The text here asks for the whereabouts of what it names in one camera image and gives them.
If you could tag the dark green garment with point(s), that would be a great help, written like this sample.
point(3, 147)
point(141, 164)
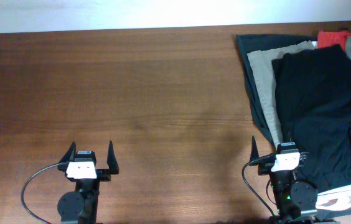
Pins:
point(257, 52)

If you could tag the white printed garment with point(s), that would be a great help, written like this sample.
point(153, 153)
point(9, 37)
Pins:
point(338, 199)

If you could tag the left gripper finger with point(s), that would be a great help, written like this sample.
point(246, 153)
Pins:
point(70, 154)
point(111, 160)

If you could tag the red garment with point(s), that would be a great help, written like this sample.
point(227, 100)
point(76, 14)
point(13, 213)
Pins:
point(328, 39)

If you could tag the black shorts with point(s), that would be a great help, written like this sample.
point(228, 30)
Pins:
point(313, 102)

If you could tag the khaki beige shorts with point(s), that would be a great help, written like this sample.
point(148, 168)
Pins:
point(305, 94)

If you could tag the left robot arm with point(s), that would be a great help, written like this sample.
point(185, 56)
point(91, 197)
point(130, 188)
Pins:
point(80, 206)

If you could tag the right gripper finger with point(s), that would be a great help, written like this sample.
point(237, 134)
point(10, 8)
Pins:
point(254, 154)
point(289, 138)

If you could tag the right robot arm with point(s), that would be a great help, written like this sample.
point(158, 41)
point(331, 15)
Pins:
point(294, 197)

